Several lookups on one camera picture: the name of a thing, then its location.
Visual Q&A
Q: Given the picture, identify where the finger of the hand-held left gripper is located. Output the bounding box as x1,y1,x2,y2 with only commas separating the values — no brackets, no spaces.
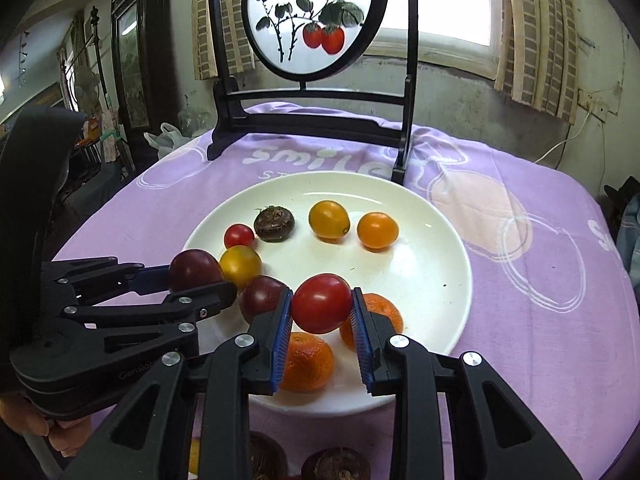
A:
42,257,173,306
62,280,238,357

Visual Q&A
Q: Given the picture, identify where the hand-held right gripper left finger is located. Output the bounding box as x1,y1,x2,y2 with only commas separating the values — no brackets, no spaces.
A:
80,288,294,480

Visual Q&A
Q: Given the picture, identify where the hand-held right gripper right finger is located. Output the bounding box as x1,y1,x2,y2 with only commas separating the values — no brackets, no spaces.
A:
350,287,581,480

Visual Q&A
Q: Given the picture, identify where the orange mandarin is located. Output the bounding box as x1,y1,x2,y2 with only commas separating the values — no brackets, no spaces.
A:
340,293,404,352
279,332,335,393

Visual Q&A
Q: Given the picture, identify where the dark purple tomato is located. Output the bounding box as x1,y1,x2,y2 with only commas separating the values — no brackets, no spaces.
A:
168,249,224,293
239,275,291,325

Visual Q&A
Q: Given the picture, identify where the red cherry tomato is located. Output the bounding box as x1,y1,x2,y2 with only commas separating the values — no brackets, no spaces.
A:
223,223,256,250
291,273,353,334

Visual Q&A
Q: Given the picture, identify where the white oval plate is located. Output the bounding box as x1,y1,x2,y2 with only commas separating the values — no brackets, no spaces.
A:
181,171,473,418

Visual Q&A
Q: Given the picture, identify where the brown water chestnut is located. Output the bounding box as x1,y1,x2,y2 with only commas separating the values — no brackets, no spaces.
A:
301,447,372,480
250,430,290,480
253,205,296,244

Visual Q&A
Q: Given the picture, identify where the yellow-orange oval tomato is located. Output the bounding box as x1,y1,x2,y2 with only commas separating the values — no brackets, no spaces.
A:
308,200,351,241

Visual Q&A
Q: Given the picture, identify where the person's left hand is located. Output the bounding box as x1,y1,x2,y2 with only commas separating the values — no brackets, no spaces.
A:
0,392,93,458

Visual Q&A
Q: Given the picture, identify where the white plastic bag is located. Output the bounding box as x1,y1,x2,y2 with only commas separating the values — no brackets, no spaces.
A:
144,122,184,162

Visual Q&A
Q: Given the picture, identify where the purple tablecloth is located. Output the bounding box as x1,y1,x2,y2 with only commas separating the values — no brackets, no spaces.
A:
52,101,637,480

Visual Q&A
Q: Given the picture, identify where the dark wooden cabinet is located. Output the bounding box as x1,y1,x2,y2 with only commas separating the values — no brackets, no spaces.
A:
111,0,174,133

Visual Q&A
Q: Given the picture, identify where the black framed painted table screen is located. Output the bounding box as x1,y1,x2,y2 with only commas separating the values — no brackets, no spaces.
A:
206,0,418,186

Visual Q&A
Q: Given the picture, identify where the beige brick-pattern curtain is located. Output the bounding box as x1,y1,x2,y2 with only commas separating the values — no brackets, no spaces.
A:
495,0,583,123
192,0,258,81

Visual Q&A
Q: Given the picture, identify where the blue cloth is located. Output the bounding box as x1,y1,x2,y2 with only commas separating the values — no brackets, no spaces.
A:
615,205,640,281

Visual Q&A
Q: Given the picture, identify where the window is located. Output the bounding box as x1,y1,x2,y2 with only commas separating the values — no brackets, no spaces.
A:
372,0,507,80

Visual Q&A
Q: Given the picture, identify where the white cable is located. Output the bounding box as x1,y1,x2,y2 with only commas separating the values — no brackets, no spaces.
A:
532,110,592,165

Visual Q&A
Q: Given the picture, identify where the wall socket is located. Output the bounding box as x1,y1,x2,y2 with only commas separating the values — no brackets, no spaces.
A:
577,89,611,122

